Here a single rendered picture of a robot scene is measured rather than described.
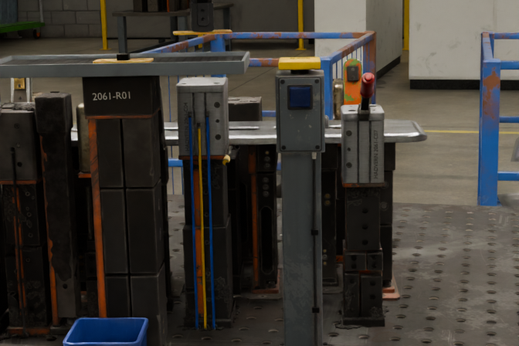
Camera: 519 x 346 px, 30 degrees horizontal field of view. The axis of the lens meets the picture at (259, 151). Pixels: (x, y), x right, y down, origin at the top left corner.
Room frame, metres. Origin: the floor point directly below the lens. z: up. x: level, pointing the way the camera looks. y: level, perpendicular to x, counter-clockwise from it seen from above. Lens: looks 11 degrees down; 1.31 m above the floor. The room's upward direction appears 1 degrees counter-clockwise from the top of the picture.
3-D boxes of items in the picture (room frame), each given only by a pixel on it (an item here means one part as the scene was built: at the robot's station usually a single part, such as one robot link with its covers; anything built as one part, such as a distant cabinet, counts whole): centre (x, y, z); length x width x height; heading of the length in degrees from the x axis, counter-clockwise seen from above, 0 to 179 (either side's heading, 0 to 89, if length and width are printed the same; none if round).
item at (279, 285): (1.74, -0.01, 0.84); 0.17 x 0.06 x 0.29; 177
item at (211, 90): (1.57, 0.09, 0.90); 0.13 x 0.10 x 0.41; 177
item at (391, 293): (1.73, -0.22, 0.84); 0.18 x 0.06 x 0.29; 177
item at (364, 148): (1.56, -0.17, 0.88); 0.11 x 0.10 x 0.36; 177
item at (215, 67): (1.41, 0.20, 1.16); 0.37 x 0.14 x 0.02; 87
